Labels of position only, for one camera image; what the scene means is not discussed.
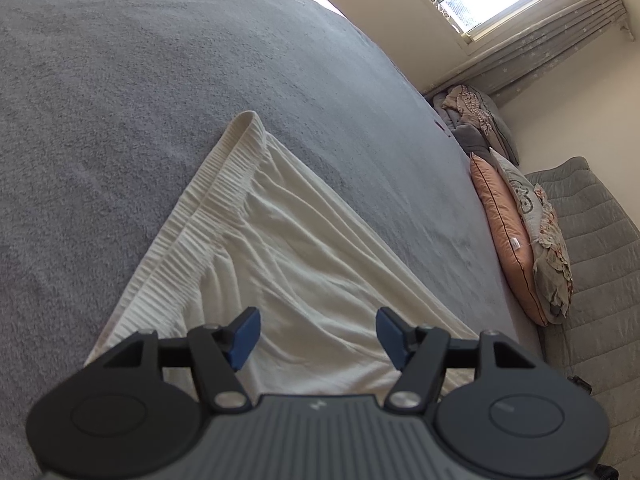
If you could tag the beige ruffled cloth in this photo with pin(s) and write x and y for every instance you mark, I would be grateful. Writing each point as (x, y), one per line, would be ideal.
(467, 105)

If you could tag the grey quilted bed cover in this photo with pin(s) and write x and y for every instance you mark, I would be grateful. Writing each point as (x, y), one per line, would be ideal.
(600, 270)

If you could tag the folded grey quilt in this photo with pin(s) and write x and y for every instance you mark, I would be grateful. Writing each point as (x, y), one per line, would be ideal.
(502, 130)

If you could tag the grey star-print curtain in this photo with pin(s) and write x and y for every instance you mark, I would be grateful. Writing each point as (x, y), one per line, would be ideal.
(545, 45)

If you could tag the floral ruffled pillow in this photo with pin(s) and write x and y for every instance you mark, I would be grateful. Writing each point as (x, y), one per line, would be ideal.
(552, 255)

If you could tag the white ribbed-waist pants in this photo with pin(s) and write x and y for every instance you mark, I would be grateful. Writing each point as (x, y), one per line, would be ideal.
(280, 240)

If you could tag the orange pillow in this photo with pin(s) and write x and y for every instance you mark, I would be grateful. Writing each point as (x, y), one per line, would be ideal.
(505, 225)

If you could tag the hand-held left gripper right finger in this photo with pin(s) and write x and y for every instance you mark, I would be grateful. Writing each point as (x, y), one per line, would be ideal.
(392, 337)

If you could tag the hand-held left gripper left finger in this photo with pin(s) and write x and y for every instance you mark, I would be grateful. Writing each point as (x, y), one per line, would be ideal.
(245, 336)

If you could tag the small grey cushion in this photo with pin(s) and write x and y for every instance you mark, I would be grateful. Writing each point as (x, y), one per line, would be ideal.
(467, 137)

